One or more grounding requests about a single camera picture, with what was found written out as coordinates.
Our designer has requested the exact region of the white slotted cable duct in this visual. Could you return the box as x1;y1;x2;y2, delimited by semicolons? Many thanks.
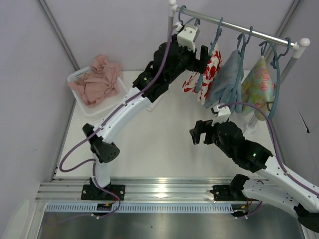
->
45;203;233;214

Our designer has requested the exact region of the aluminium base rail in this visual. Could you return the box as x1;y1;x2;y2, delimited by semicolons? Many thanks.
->
35;177;233;203

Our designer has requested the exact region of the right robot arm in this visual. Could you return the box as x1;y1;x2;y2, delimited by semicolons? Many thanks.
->
189;120;319;232

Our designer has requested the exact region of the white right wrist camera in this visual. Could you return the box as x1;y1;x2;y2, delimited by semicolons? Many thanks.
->
211;105;231;124

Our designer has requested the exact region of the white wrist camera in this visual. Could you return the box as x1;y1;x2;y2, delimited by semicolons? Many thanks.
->
211;105;231;124
174;22;200;52

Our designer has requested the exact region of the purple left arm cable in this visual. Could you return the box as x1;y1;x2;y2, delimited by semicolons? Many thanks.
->
44;24;179;224

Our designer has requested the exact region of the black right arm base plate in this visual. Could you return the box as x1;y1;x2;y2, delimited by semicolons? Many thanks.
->
209;185;247;201

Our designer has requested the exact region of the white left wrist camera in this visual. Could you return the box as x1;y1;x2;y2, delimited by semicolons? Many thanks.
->
174;22;200;52

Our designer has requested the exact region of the white plastic laundry basket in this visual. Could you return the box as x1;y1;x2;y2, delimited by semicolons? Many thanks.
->
71;74;128;118

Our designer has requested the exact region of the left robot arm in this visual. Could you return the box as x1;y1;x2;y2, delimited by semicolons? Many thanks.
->
82;42;209;190

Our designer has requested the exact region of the pink crumpled garment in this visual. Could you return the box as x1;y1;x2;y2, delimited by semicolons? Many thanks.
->
68;54;122;107

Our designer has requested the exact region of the silver clothes rack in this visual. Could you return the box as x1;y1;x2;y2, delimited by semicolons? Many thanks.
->
146;0;311;132

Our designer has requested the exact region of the grey corner frame post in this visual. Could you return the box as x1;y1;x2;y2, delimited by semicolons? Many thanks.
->
36;0;80;71

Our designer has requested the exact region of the red poppy print skirt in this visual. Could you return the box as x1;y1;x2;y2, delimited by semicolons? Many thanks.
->
182;43;222;105

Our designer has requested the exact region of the teal hanger with blue garment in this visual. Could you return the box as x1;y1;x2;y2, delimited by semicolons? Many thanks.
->
229;26;253;103

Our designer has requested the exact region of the pastel floral garment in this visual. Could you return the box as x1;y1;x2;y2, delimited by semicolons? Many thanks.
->
241;56;276;121

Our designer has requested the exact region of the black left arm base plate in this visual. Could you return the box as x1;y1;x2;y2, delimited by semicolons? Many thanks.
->
81;184;126;201

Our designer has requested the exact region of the teal hanger with floral garment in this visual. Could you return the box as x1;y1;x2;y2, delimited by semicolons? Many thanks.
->
259;40;272;57

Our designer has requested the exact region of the light blue fleece garment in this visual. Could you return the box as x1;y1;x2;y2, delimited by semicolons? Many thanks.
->
204;50;244;109

